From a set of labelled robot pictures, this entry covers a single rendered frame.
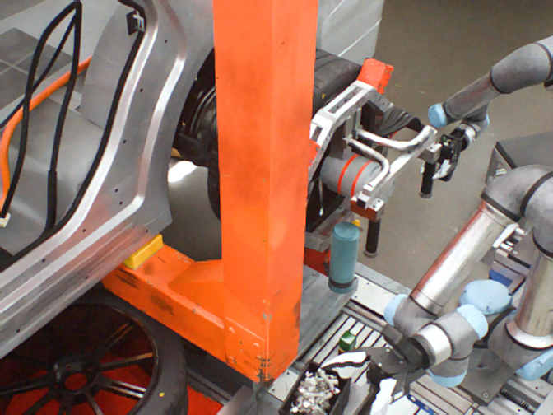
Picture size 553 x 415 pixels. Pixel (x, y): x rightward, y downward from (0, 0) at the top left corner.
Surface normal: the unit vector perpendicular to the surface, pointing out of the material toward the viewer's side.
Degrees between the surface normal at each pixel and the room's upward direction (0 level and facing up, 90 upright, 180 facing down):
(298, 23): 90
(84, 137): 6
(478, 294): 8
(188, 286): 90
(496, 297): 8
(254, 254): 90
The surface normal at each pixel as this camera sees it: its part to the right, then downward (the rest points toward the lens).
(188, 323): -0.59, 0.53
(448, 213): 0.02, -0.74
